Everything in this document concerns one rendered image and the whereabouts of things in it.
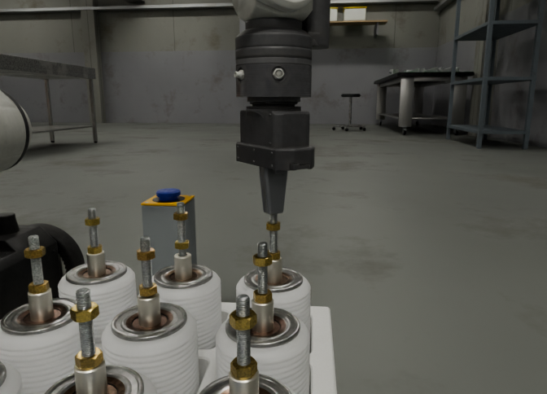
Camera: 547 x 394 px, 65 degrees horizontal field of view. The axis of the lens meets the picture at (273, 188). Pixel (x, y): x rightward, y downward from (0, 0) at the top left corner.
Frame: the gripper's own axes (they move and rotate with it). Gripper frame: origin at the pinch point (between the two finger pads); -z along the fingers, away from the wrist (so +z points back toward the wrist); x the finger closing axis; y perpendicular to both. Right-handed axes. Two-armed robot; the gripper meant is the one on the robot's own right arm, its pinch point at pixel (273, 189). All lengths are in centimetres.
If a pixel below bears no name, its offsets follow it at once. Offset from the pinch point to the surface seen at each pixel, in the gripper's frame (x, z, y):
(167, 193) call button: 23.7, -4.2, 5.3
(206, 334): 2.7, -18.4, 8.3
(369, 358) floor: 8.0, -37.0, -27.0
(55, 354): 0.6, -14.1, 25.3
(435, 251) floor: 39, -37, -88
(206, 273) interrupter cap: 6.2, -11.7, 6.5
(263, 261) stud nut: -10.1, -4.6, 7.7
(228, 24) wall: 842, 178, -428
